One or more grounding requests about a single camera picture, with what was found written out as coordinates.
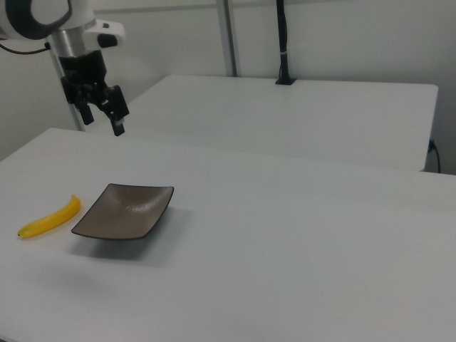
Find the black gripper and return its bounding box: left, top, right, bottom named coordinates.
left=58, top=50, right=130, bottom=138

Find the yellow toy banana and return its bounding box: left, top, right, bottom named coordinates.
left=16, top=194, right=82, bottom=239

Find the brown square ceramic plate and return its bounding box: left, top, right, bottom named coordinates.
left=71, top=182, right=175, bottom=241

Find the white side table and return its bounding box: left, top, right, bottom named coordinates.
left=122, top=74, right=440, bottom=172

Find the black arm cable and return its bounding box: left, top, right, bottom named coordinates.
left=0, top=36, right=51, bottom=56

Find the black wall cable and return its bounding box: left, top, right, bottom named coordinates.
left=428, top=138, right=442, bottom=175

